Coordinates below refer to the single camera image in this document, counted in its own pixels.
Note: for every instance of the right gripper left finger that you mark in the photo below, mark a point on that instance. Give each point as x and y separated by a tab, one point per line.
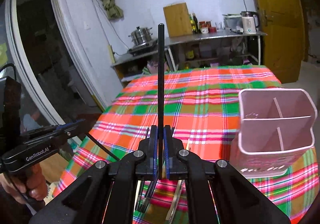
147	168

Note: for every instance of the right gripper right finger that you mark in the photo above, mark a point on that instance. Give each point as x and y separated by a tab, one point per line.
174	168

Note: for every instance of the black chopstick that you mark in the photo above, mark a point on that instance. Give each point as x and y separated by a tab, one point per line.
161	42
102	147

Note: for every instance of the steel kitchen shelf table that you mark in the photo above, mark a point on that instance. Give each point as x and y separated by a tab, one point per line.
220	48

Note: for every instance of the person's left hand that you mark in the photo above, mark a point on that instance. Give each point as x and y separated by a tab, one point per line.
35	185

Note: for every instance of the black chopstick on table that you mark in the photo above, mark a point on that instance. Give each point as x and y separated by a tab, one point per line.
102	147

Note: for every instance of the low steel side table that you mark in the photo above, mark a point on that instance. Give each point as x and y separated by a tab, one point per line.
133	66

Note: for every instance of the pink utensil holder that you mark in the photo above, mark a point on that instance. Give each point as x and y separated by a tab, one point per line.
275	130

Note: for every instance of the induction cooker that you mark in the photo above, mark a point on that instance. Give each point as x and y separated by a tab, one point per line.
143	48

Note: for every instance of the steel steamer pot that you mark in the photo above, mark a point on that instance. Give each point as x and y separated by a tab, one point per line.
141	35

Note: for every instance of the dark oil bottle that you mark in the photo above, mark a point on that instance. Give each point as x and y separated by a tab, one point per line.
196	24

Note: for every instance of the red lidded jar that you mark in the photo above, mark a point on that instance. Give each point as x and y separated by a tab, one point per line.
204	28

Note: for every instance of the wooden cutting board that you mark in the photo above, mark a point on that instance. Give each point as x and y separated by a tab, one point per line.
177	20

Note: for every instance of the clear plastic container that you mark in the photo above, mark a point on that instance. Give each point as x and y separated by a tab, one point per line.
233	22

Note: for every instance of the white electric kettle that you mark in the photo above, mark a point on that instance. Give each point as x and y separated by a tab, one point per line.
250	22

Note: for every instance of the yellow wooden door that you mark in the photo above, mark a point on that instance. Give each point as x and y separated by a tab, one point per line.
283	22

